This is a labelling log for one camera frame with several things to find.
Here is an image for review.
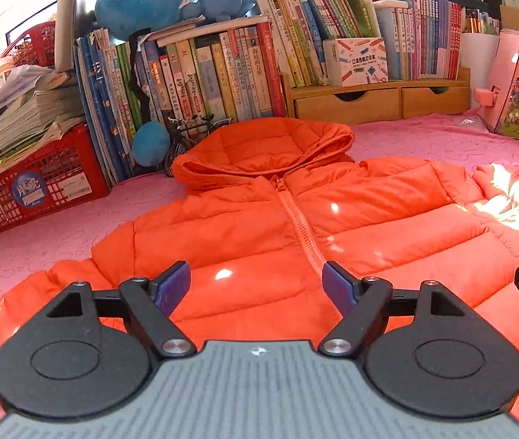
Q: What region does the stack of papers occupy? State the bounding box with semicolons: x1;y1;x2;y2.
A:
0;65;85;172

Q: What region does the wooden desk drawer shelf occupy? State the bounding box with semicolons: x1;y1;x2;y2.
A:
282;67;471;126

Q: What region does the red plastic basket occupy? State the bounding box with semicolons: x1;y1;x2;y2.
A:
0;124;110;232

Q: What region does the orange puffer jacket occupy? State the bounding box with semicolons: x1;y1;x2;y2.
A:
0;118;519;419

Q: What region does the triangular pink toy box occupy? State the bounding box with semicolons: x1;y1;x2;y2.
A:
473;29;519;143

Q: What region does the miniature bicycle model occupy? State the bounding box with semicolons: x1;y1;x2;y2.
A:
162;114;234;177

